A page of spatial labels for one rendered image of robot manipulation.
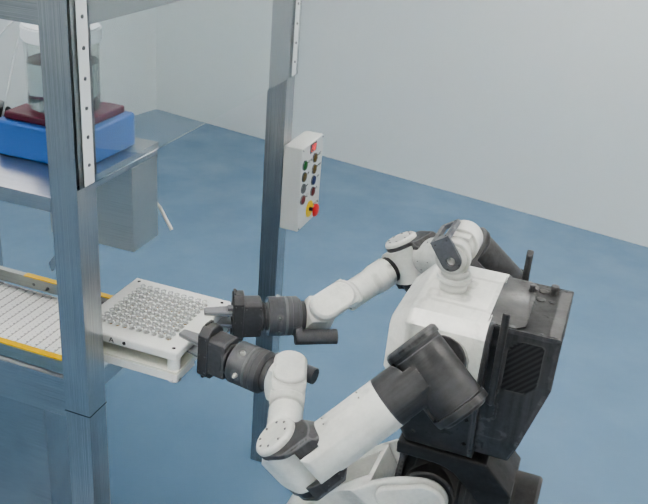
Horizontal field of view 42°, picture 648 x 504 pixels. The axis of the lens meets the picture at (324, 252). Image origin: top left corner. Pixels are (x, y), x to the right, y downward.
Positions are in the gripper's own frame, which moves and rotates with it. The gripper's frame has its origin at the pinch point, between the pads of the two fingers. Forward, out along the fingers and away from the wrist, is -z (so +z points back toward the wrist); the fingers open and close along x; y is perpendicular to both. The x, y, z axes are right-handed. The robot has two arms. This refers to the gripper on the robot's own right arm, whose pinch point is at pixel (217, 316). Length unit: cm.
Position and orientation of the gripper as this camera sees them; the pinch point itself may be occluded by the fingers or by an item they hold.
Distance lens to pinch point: 188.0
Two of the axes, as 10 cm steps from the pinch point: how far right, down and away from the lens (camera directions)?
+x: -1.0, 8.9, 4.4
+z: 9.8, 0.0, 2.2
